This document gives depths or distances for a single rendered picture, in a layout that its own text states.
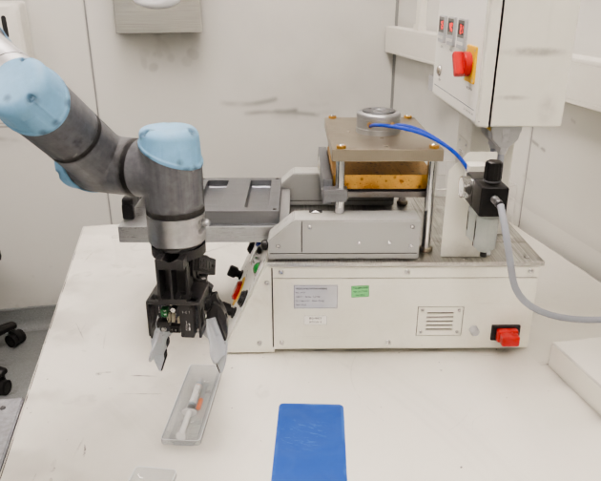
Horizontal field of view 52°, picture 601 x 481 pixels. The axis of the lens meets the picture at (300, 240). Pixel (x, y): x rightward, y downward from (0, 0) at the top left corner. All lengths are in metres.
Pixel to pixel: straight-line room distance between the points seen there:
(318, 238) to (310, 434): 0.31
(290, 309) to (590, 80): 0.81
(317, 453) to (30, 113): 0.57
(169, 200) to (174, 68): 1.77
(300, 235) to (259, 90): 1.59
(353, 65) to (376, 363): 1.73
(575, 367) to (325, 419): 0.41
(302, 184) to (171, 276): 0.54
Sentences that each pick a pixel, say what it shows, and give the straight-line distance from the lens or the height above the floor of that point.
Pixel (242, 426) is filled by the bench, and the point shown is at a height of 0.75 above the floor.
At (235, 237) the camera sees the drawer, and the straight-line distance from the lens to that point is 1.07.
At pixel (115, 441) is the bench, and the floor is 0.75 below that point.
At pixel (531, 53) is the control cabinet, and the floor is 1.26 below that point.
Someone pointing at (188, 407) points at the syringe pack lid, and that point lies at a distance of 0.96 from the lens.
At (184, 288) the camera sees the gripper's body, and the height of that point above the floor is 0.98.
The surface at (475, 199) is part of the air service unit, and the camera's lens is 0.94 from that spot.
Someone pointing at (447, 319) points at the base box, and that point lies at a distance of 1.10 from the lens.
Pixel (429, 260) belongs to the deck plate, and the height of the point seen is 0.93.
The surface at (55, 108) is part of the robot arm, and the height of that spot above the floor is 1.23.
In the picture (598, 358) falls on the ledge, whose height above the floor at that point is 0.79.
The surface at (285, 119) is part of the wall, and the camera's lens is 2.59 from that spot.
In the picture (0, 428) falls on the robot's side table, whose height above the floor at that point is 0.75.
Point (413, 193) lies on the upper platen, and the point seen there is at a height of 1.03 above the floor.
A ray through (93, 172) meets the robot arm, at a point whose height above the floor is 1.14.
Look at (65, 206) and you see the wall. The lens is 2.67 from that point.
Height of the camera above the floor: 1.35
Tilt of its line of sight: 22 degrees down
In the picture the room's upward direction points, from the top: straight up
